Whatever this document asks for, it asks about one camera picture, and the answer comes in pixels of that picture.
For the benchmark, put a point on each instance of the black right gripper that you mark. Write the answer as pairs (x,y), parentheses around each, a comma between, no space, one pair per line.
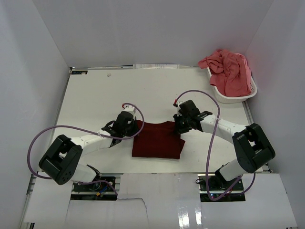
(178,129)

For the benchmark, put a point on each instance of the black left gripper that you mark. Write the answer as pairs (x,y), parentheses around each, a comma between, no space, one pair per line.
(136,129)

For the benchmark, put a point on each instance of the dark red t-shirt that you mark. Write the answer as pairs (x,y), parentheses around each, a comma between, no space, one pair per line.
(157,141)

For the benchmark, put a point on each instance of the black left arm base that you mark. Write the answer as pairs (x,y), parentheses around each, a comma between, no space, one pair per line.
(95,192)

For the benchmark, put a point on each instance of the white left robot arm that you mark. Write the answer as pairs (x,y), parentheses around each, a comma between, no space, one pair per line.
(61,160)

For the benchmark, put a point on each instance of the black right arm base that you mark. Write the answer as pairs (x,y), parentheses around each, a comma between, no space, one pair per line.
(216,189)

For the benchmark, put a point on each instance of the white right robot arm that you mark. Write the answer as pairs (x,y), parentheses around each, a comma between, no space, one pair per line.
(252,147)

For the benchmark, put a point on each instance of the pink t-shirt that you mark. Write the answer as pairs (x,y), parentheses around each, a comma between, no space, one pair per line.
(230,73)

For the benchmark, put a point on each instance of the small black label sticker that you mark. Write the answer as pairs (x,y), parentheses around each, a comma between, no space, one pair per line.
(82,72)

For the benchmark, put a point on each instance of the white front cover sheet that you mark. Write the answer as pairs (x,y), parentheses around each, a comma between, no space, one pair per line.
(162,201)

